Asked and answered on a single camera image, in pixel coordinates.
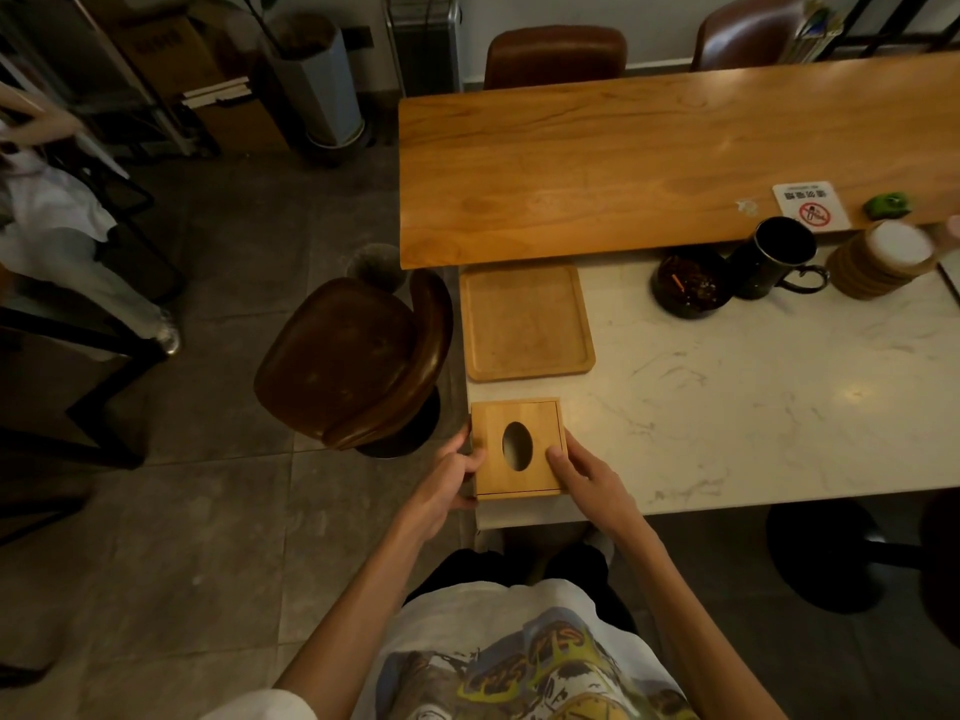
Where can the person's left hand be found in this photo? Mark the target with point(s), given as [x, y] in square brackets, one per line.
[439, 491]

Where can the person's right hand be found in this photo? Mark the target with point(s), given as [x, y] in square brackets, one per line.
[592, 487]

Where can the person's right thumb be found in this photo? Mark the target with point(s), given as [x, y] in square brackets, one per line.
[559, 464]

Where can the person's left thumb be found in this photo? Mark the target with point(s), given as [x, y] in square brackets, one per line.
[466, 467]

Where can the wooden tissue box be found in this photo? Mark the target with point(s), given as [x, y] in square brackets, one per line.
[517, 446]

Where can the person's right forearm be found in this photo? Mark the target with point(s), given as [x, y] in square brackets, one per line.
[690, 622]

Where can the person's left forearm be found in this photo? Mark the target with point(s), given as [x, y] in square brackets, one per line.
[352, 614]

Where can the black shorts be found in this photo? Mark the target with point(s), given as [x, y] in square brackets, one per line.
[525, 573]

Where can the wooden serving tray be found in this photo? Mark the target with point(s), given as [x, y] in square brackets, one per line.
[525, 322]

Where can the brown leather bar stool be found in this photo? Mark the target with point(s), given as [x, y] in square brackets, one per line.
[352, 359]

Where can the white printed t-shirt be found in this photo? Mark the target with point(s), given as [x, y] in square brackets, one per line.
[517, 659]

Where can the black ashtray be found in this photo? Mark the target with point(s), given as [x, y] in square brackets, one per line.
[688, 283]

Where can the black stool base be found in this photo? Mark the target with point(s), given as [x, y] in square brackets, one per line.
[840, 554]

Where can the black mug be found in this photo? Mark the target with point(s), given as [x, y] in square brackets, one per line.
[776, 258]

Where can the white no-smoking sign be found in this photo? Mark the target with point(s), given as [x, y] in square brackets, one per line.
[811, 206]

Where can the stack of wooden coasters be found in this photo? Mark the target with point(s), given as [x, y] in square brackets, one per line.
[885, 258]

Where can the brown leather chair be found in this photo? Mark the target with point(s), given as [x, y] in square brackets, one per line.
[555, 56]
[746, 29]

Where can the grey plant pot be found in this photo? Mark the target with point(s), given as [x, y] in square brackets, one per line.
[315, 82]

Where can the green tape dispenser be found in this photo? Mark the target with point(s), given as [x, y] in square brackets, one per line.
[886, 205]

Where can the cardboard box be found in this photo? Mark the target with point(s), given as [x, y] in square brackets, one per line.
[187, 67]

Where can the stack of papers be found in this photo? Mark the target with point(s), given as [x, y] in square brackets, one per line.
[814, 26]

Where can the black metal rack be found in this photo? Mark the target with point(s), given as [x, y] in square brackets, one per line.
[892, 22]

